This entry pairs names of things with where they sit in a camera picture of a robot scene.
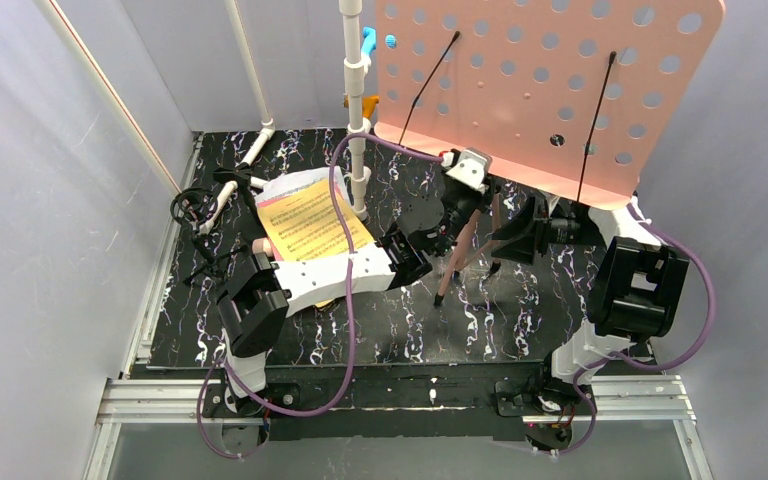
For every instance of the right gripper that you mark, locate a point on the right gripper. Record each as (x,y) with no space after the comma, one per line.
(537,225)

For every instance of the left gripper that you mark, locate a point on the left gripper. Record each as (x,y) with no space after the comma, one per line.
(455,192)

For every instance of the pink music stand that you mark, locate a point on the pink music stand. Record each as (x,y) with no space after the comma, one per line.
(568,97)

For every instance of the yellow sheet music page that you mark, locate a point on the yellow sheet music page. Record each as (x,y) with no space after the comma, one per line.
(307,225)

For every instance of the white sheet music page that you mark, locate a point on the white sheet music page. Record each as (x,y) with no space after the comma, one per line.
(288,184)

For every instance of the pink microphone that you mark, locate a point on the pink microphone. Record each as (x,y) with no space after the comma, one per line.
(264,246)

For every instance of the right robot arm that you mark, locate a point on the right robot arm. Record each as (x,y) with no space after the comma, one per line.
(635,292)

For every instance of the orange clip on pipe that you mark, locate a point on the orange clip on pipe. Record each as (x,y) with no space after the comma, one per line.
(368,105)

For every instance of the blue clip on pipe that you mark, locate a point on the blue clip on pipe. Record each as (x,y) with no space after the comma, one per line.
(370,41)

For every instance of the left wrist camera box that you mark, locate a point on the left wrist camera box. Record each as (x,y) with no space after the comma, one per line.
(468,166)

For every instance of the white PVC pipe frame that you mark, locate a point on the white PVC pipe frame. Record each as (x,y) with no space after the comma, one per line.
(58,20)

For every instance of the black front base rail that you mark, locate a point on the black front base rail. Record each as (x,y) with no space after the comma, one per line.
(502,400)

